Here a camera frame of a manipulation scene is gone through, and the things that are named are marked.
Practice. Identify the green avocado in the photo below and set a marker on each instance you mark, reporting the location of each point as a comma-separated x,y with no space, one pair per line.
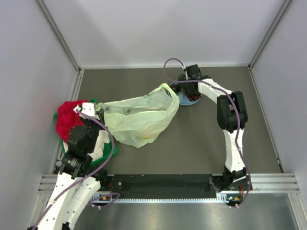
182,77

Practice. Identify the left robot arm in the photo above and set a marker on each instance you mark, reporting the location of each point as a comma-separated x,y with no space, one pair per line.
89,146

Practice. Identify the red cloth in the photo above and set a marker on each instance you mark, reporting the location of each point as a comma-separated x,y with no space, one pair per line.
67,118

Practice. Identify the dark purple fig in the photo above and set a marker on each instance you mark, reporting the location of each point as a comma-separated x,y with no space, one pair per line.
175,88

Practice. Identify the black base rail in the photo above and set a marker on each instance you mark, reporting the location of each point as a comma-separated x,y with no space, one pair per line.
166,186

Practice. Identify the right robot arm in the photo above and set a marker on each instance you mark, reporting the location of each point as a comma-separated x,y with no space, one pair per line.
231,117

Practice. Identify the blue round plate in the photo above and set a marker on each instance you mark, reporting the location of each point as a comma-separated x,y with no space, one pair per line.
189,101

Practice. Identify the light green plastic bag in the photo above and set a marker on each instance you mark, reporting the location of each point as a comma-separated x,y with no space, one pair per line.
128,120

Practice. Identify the aluminium frame profile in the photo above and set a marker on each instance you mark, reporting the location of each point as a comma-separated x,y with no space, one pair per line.
46,13

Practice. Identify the green plastic tray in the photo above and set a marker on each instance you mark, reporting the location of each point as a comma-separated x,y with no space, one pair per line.
107,147

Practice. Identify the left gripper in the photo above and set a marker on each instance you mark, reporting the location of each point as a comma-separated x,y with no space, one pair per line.
100,115

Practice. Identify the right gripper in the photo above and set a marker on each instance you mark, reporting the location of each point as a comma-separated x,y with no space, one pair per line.
184,85

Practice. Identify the white cloth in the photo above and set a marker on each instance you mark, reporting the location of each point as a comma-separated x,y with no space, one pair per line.
102,139

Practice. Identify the yellow orange fruit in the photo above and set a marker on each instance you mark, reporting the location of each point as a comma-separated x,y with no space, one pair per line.
147,136

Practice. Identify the red grape bunch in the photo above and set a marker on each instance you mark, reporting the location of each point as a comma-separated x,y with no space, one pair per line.
194,97

